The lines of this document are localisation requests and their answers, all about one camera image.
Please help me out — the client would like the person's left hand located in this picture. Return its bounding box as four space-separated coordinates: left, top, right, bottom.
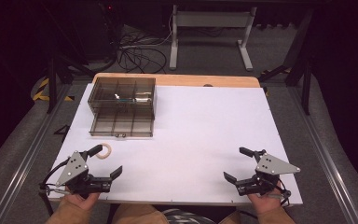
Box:
59 186 102 213

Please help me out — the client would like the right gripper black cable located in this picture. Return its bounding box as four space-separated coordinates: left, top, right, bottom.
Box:
272 177 293 208

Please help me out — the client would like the aluminium floor rail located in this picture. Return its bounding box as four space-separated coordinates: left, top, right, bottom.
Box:
286 84 358 224
0 83 73 224

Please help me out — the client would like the dark computer tower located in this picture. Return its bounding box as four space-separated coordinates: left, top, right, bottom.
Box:
82 1 120 62

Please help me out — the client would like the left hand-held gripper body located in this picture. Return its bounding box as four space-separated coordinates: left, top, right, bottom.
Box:
55 150 113 200

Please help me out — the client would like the smoky clear divided drawer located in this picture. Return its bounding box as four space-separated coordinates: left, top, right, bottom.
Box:
89 107 156 138

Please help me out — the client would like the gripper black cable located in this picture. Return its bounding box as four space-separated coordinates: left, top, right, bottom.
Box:
38 157 72 217
272 177 293 208

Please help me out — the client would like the yellow black hazard tape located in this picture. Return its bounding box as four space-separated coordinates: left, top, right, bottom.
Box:
32 77 76 103

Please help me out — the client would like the smoky clear drawer box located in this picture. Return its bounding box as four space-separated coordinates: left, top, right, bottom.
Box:
87 77 158 114

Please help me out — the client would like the black metal stand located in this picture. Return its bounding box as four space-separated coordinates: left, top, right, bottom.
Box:
256 7 316 117
45 40 96 115

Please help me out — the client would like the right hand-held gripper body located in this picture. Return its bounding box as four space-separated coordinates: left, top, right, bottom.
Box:
234 152 302 197

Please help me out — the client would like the person's right hand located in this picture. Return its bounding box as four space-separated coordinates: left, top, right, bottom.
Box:
246 186 284 216

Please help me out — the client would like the tangle of black floor cables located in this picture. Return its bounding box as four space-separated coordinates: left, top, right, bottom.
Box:
117 26 172 75

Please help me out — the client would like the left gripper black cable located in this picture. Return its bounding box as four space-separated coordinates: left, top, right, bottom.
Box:
38 157 72 217

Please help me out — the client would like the striped grey cloth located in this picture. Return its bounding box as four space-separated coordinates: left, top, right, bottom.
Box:
160 208 218 224

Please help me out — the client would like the white metal desk frame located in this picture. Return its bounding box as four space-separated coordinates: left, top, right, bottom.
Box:
169 4 258 72

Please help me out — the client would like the person's tan trouser leg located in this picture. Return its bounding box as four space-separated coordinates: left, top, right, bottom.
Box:
111 203 170 224

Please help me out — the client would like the wooden ring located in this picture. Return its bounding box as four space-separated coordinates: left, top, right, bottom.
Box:
95 142 113 161

